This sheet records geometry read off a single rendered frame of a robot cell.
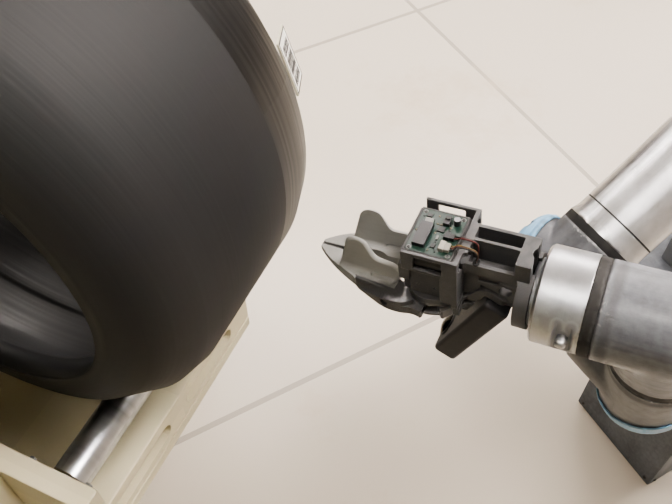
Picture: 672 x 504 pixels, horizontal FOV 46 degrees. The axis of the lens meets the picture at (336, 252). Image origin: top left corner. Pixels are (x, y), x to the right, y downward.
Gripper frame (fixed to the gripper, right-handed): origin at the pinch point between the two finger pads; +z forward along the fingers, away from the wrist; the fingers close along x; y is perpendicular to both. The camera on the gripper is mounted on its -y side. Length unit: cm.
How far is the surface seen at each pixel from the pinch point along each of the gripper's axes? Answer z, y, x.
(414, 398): 15, -115, -49
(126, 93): 10.8, 23.8, 8.5
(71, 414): 37, -31, 15
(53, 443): 37, -31, 19
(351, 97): 75, -108, -146
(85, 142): 11.2, 23.0, 13.6
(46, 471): 25.7, -18.0, 26.0
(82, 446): 25.5, -20.7, 21.2
